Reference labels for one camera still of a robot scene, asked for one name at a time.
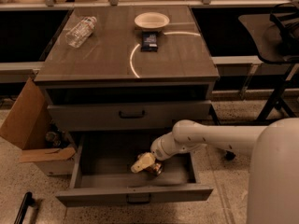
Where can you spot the crushed orange soda can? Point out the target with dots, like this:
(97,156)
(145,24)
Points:
(156,168)

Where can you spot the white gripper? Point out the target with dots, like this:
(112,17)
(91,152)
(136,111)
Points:
(159,150)

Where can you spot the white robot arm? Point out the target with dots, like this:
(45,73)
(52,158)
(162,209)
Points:
(274,162)

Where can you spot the clear plastic water bottle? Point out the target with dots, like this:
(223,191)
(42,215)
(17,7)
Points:
(78,34)

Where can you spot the open grey middle drawer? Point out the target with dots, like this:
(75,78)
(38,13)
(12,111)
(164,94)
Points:
(102,173)

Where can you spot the closed grey upper drawer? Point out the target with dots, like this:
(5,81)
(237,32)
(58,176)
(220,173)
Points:
(126,116)

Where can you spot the open cardboard box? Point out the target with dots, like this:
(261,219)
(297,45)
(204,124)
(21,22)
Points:
(30,127)

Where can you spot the black metal table leg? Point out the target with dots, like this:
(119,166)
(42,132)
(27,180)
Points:
(229,156)

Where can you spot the black chair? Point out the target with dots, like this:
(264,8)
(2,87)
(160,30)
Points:
(276,37)

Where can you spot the black bar on floor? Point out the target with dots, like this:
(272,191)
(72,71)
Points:
(27,201)

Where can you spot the grey drawer cabinet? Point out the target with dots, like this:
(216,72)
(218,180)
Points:
(111,68)

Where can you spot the white paper bowl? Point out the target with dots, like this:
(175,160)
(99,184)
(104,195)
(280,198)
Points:
(151,21)

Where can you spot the dark blue snack packet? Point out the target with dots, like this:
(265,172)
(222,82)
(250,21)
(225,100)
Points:
(149,41)

